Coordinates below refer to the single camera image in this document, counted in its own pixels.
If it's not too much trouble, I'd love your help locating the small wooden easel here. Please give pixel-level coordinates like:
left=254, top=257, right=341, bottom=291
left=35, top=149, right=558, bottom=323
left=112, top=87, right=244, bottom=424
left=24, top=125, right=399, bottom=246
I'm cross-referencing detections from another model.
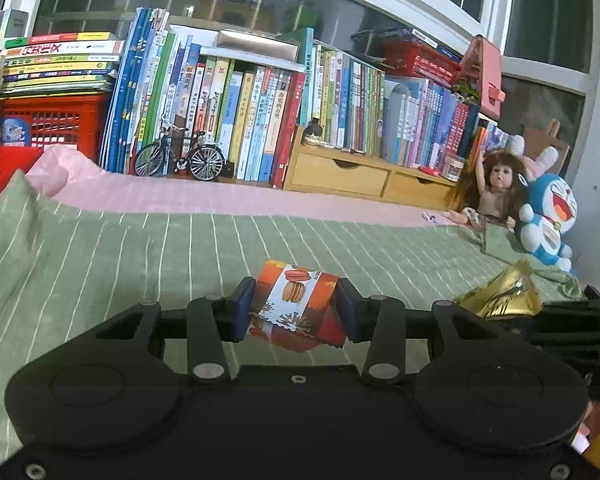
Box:
left=525, top=119, right=571, bottom=161

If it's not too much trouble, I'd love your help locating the white flat board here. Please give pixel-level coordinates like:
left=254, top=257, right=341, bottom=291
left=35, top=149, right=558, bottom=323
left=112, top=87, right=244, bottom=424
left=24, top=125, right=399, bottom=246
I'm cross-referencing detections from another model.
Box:
left=200, top=46, right=306, bottom=72

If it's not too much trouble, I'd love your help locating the pink toy house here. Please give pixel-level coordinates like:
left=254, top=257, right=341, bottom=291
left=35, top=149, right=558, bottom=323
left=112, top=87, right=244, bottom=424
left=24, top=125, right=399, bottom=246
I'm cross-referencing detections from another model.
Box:
left=452, top=35, right=506, bottom=121

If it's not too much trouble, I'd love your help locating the stack of flat workbooks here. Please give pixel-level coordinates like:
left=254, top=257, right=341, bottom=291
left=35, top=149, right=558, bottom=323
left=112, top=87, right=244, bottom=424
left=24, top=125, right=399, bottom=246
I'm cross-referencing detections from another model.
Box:
left=0, top=32, right=126, bottom=97

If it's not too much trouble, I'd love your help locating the small glass jar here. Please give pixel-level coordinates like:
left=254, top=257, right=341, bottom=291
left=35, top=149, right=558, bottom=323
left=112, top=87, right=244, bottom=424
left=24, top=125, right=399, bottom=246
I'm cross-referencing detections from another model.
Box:
left=442, top=155, right=466, bottom=182

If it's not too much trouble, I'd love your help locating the red bed rail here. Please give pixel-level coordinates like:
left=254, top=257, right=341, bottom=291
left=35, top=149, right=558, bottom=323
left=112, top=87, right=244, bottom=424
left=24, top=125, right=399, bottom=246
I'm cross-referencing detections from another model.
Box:
left=0, top=147, right=43, bottom=213

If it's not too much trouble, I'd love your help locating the orange macaron print packet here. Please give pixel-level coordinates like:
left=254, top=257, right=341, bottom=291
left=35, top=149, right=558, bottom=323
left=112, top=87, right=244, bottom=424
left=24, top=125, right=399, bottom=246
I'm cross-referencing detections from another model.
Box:
left=247, top=258, right=348, bottom=353

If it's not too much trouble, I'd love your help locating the gold foil wrapper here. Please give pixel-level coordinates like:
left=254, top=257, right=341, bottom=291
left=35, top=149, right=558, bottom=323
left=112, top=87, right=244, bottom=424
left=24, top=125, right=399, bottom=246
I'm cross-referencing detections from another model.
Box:
left=454, top=260, right=544, bottom=318

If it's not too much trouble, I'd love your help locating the flat beige box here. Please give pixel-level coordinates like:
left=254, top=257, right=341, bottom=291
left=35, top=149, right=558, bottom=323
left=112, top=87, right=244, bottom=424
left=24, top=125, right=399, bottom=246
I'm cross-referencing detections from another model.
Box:
left=217, top=29, right=301, bottom=52

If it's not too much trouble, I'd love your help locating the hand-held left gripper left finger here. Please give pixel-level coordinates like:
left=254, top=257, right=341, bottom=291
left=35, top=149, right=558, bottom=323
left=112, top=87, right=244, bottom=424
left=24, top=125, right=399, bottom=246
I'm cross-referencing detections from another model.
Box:
left=95, top=276, right=257, bottom=386

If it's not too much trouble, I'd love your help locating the small white box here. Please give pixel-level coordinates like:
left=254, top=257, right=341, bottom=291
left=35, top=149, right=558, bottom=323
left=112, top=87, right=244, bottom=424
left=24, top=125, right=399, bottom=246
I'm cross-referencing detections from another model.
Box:
left=0, top=9, right=31, bottom=53

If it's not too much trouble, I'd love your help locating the pink bunny plush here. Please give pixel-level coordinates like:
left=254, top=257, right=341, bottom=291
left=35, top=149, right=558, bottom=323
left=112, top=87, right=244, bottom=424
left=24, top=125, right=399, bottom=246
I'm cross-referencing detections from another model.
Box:
left=505, top=135, right=560, bottom=181

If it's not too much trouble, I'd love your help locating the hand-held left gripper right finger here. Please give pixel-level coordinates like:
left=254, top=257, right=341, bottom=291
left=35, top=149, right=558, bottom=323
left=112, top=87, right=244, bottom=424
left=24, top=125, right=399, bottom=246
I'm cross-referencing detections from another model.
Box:
left=336, top=277, right=518, bottom=386

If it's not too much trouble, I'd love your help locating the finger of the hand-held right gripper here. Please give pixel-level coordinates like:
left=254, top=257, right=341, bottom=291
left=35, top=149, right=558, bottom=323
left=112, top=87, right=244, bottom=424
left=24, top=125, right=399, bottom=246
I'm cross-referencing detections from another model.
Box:
left=482, top=316, right=600, bottom=343
left=541, top=299, right=600, bottom=315

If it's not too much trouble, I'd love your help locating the small black-haired figurine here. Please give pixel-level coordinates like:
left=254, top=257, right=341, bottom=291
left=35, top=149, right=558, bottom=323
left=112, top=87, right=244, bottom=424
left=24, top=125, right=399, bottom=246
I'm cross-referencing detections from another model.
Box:
left=302, top=117, right=323, bottom=145

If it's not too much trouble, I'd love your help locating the red plastic basket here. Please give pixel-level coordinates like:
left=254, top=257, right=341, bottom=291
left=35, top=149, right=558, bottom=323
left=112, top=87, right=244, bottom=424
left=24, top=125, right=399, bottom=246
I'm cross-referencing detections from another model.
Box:
left=380, top=30, right=463, bottom=88

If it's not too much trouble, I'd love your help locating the row of children's picture books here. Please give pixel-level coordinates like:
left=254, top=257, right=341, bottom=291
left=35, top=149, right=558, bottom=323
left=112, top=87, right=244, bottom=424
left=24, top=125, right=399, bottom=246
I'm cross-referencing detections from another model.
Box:
left=99, top=7, right=306, bottom=190

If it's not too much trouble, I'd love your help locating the blue cat plush toy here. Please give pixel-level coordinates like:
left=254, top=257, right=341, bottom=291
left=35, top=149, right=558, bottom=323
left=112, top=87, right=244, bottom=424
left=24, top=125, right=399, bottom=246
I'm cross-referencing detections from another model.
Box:
left=517, top=173, right=578, bottom=267

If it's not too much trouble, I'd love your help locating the toy bicycle model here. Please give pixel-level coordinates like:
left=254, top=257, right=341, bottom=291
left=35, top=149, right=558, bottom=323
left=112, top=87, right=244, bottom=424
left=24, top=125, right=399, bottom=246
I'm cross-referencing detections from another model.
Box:
left=132, top=122, right=226, bottom=181

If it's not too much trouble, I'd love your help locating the red plastic crate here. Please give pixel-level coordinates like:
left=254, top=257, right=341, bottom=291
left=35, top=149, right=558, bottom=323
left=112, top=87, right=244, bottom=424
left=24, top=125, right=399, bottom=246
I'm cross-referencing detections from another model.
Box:
left=0, top=92, right=112, bottom=161

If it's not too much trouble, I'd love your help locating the wooden drawer organizer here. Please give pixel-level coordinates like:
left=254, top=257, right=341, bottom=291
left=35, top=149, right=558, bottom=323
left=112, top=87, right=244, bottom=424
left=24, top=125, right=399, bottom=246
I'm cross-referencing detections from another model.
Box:
left=284, top=125, right=461, bottom=207

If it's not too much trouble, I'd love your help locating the brown-haired doll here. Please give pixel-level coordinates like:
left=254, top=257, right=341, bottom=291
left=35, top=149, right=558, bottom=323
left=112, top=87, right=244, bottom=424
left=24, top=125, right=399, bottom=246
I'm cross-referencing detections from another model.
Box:
left=447, top=149, right=531, bottom=233

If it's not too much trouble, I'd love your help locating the green checked blanket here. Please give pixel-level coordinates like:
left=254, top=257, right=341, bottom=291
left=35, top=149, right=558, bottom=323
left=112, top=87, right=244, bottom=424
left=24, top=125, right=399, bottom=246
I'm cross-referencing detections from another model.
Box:
left=0, top=170, right=586, bottom=466

